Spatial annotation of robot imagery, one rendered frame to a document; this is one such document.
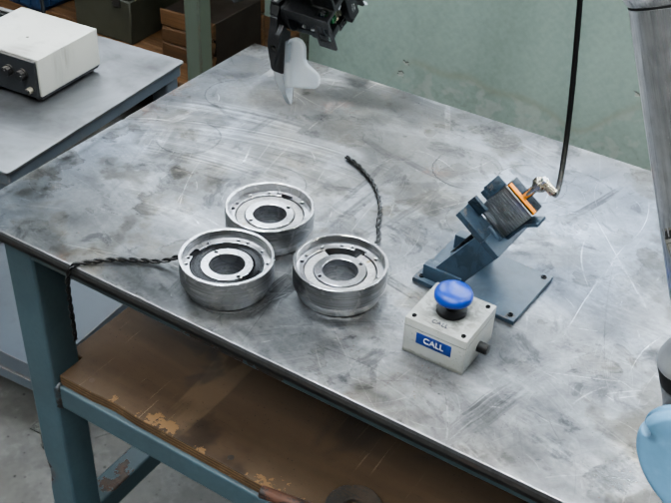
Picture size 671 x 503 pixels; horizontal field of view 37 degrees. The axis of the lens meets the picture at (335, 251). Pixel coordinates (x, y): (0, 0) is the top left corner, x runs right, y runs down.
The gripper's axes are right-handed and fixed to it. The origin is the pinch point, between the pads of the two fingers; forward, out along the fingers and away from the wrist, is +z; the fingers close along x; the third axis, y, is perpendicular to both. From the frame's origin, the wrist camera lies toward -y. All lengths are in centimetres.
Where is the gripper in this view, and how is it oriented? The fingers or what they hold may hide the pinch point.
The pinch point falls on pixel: (314, 55)
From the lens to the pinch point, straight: 128.0
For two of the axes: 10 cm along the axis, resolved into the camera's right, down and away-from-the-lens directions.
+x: 4.6, -8.3, 3.0
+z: 2.0, 4.3, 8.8
